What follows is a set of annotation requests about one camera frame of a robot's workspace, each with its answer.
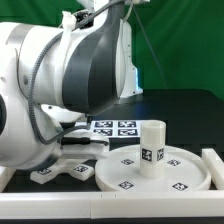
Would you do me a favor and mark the white cross-shaped table base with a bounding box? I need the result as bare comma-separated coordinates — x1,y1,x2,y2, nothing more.
30,159,95,184

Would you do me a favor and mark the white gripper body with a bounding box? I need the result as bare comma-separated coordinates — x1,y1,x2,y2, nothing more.
61,131,110,160

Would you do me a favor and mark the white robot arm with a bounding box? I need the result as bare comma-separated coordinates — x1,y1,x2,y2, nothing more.
0,0,143,170

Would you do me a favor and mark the white U-shaped obstacle fence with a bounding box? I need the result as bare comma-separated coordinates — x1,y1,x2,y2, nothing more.
0,149,224,219

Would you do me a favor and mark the white round table top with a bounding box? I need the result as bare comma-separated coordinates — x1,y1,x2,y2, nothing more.
95,145,211,192

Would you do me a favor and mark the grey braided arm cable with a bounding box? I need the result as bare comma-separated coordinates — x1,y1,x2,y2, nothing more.
27,0,124,146

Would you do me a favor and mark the white marker tag plate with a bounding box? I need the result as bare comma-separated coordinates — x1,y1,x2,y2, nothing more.
74,120,143,138

